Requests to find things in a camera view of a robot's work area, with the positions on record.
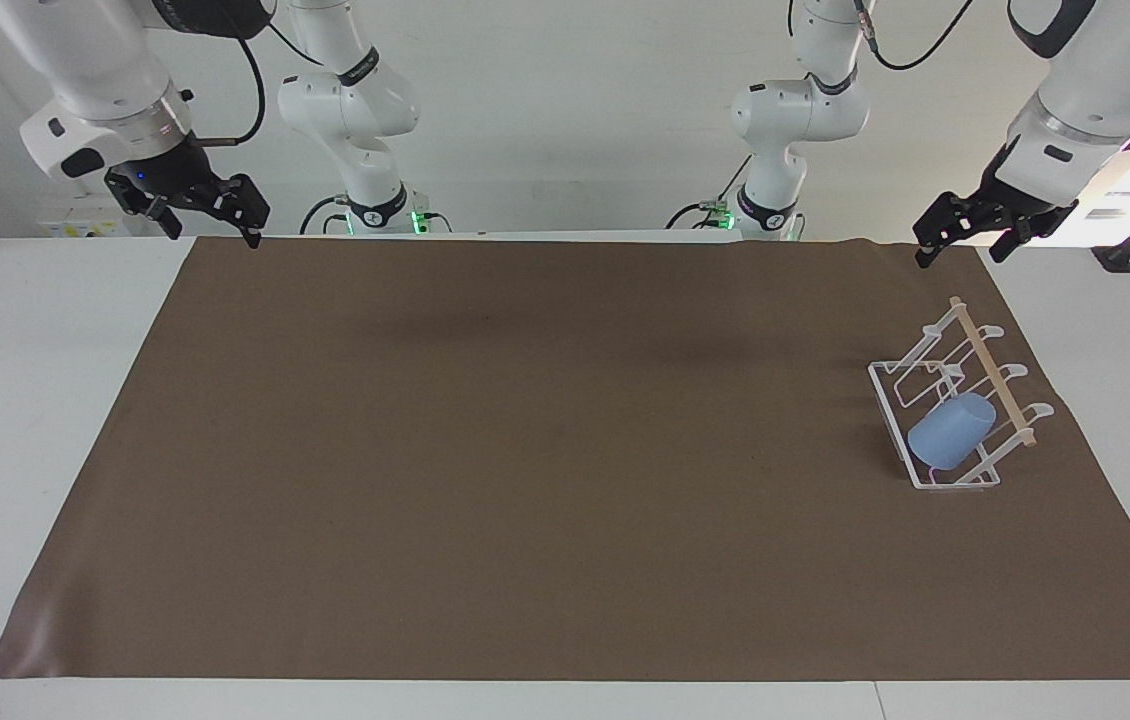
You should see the white wire cup holder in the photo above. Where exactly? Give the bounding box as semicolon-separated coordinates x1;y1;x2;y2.
867;295;1057;492

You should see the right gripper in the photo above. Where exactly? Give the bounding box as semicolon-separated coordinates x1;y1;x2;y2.
104;134;272;250

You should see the light blue cup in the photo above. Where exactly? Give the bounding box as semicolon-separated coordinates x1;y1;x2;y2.
907;391;999;472

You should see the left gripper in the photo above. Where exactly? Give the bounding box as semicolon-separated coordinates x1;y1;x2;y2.
912;138;1080;270

